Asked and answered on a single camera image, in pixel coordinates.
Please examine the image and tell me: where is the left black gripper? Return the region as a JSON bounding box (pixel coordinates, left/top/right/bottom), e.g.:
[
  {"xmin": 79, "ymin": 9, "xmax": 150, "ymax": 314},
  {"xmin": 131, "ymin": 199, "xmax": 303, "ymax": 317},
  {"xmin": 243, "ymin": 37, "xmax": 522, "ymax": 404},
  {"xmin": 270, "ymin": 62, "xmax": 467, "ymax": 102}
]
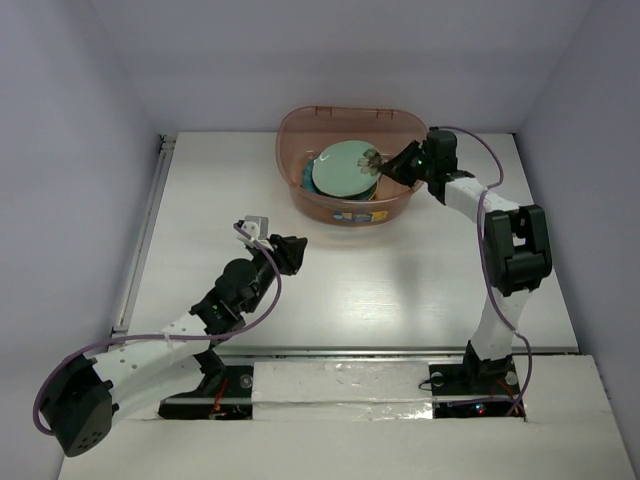
[{"xmin": 242, "ymin": 235, "xmax": 304, "ymax": 314}]

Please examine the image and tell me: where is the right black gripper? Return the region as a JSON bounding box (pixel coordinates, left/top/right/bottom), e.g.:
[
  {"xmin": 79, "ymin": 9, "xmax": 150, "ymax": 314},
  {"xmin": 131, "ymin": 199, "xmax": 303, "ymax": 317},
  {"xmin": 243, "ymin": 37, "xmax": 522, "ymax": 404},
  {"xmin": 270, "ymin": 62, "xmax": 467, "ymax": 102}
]
[{"xmin": 377, "ymin": 139, "xmax": 435, "ymax": 187}]

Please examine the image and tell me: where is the fan-shaped woven plate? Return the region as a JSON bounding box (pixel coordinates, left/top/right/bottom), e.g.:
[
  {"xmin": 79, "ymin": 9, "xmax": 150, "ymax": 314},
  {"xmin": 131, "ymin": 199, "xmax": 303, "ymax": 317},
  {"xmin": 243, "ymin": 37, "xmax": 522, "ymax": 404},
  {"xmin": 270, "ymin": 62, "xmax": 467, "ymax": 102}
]
[{"xmin": 368, "ymin": 183, "xmax": 379, "ymax": 201}]

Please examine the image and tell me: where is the light green floral plate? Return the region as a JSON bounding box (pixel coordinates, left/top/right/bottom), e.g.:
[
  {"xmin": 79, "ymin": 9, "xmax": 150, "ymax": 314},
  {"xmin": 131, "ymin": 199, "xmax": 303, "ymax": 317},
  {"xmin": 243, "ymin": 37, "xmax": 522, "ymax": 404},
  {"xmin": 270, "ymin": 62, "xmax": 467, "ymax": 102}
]
[{"xmin": 311, "ymin": 140, "xmax": 385, "ymax": 198}]

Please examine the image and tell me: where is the teal scalloped plate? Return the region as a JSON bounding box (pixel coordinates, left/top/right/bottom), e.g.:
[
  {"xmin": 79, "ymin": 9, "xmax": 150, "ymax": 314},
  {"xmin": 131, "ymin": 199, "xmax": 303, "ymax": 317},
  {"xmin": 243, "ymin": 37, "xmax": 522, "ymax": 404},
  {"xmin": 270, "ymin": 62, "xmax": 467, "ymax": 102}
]
[{"xmin": 301, "ymin": 160, "xmax": 379, "ymax": 201}]

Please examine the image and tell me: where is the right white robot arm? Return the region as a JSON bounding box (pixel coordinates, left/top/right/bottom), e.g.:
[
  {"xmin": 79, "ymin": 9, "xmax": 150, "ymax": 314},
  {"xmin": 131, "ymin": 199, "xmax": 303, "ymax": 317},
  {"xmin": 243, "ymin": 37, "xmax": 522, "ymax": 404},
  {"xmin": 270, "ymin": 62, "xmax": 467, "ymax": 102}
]
[{"xmin": 379, "ymin": 127, "xmax": 552, "ymax": 392}]

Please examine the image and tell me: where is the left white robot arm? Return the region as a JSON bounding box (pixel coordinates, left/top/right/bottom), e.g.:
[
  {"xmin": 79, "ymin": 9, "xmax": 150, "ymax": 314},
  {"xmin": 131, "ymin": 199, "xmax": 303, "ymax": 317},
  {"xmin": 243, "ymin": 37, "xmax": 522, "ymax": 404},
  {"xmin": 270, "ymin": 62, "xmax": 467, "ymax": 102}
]
[{"xmin": 33, "ymin": 232, "xmax": 308, "ymax": 458}]

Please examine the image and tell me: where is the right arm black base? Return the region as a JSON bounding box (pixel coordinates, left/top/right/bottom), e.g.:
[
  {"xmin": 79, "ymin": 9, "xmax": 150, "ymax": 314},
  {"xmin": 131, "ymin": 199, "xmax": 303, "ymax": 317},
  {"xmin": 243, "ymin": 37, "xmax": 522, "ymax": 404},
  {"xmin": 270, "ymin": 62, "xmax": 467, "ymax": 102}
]
[{"xmin": 429, "ymin": 357, "xmax": 520, "ymax": 397}]

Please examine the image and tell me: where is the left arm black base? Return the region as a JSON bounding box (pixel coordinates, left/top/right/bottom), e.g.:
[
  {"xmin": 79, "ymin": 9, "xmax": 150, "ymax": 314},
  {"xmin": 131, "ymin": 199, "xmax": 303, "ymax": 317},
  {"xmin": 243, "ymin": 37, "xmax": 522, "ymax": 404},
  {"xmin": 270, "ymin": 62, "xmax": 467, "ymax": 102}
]
[{"xmin": 158, "ymin": 350, "xmax": 254, "ymax": 421}]

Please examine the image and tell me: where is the pink translucent plastic bin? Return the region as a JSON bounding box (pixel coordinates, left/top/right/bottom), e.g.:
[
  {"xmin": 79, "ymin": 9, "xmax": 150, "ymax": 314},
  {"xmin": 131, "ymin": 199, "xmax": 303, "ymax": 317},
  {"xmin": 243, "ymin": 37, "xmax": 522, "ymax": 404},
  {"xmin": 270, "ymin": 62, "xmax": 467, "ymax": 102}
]
[{"xmin": 276, "ymin": 106, "xmax": 427, "ymax": 227}]

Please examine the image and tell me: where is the white foam front board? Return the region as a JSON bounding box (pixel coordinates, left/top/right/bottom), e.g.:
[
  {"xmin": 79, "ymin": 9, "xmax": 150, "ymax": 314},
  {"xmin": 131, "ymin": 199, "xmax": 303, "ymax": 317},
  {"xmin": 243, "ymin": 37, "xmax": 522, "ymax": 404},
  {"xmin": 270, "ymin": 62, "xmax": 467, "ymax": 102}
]
[{"xmin": 60, "ymin": 356, "xmax": 634, "ymax": 479}]

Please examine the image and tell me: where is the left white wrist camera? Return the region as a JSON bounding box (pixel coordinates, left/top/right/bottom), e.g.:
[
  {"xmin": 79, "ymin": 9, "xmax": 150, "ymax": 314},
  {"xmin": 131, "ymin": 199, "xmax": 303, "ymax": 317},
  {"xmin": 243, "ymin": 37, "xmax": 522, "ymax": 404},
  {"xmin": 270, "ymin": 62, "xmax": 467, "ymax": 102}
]
[{"xmin": 233, "ymin": 215, "xmax": 272, "ymax": 250}]

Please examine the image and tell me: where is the aluminium table rail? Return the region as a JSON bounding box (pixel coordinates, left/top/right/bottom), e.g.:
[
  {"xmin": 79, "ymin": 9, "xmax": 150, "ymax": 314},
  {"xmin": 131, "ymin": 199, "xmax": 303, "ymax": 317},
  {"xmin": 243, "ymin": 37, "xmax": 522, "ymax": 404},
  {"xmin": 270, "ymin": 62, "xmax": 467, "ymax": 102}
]
[{"xmin": 110, "ymin": 134, "xmax": 177, "ymax": 338}]

